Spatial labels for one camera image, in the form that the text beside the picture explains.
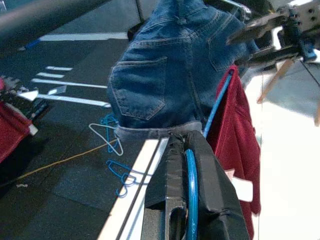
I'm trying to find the white wire hanger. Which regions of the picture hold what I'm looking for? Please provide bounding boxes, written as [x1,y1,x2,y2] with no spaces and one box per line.
[88,122,125,157]

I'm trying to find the white chair with wooden legs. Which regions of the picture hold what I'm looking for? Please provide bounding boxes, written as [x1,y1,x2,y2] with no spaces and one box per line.
[257,58,320,126]

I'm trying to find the red t-shirt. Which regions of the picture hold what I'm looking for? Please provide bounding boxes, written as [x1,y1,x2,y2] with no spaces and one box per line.
[207,64,262,240]

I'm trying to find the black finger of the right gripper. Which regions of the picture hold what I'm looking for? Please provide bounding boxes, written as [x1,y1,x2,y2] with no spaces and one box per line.
[226,13,288,46]
[234,47,305,68]

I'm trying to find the red cloth cover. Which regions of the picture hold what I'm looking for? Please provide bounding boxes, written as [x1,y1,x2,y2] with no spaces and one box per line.
[0,77,33,163]

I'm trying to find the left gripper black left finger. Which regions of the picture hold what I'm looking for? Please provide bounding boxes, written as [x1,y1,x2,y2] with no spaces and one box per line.
[141,134,188,240]

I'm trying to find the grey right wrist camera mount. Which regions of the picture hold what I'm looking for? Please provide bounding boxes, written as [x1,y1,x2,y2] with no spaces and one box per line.
[287,0,320,33]

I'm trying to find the black device with white label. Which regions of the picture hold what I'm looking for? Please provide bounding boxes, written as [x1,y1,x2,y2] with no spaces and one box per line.
[4,84,51,121]

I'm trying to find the blue denim shorts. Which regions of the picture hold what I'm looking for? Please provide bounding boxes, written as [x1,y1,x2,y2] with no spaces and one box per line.
[106,0,261,138]

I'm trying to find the yellow cable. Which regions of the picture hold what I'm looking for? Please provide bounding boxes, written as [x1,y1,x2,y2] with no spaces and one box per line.
[14,138,118,181]

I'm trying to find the blue wire hanger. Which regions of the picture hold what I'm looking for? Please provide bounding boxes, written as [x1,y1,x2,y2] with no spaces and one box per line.
[184,68,236,240]
[106,159,153,198]
[99,113,121,153]

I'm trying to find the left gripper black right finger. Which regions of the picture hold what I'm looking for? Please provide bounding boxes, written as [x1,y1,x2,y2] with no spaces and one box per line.
[186,130,251,240]

